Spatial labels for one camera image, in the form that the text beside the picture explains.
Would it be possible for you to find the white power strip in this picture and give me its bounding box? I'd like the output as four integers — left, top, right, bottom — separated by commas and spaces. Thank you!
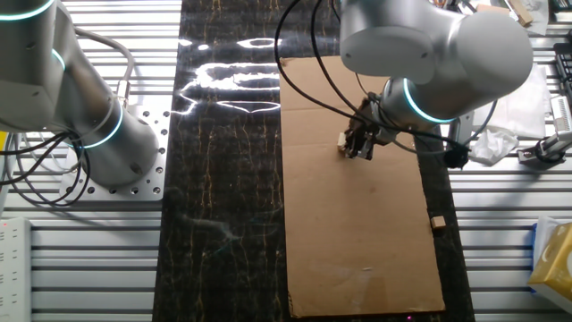
0, 217, 32, 322

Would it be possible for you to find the brown cardboard sheet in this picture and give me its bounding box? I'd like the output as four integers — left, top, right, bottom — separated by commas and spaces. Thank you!
278, 54, 447, 319

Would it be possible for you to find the blue white tissue packet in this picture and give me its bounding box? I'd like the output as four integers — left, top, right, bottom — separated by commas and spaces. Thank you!
531, 216, 562, 251

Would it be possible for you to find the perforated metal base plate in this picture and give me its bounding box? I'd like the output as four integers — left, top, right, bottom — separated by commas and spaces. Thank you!
57, 105, 170, 203

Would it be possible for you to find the wooden stick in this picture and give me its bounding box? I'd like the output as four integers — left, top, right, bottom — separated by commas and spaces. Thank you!
508, 0, 535, 27

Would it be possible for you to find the yellow tissue pack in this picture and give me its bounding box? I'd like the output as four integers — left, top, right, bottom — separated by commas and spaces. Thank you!
526, 222, 572, 301

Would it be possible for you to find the white paper sheet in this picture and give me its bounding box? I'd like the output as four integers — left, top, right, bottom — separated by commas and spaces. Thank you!
531, 0, 551, 37

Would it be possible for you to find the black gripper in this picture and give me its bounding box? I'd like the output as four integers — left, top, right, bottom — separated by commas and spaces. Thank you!
343, 95, 386, 162

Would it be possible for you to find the grey cable with metal plug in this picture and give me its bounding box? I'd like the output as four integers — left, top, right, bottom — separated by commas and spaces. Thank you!
75, 27, 137, 111

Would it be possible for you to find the black camera clamp with cable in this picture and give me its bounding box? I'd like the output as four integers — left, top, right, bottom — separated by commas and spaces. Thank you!
517, 131, 572, 171

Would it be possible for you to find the black base cable loop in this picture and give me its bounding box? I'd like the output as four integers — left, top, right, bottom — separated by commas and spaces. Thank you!
0, 131, 93, 210

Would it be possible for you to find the crumpled white tissue paper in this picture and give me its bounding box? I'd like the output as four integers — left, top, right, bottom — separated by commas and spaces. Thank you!
467, 62, 554, 166

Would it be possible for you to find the black keyboard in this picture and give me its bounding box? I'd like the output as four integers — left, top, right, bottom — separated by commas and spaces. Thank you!
553, 42, 572, 104

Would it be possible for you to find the thick black cable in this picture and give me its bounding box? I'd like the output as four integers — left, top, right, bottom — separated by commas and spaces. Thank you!
273, 0, 367, 127
309, 0, 471, 171

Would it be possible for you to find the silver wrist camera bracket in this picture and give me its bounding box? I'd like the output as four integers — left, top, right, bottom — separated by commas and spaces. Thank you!
448, 111, 475, 145

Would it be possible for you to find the rectangular wooden block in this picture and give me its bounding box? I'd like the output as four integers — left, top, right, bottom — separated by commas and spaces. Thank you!
475, 3, 507, 15

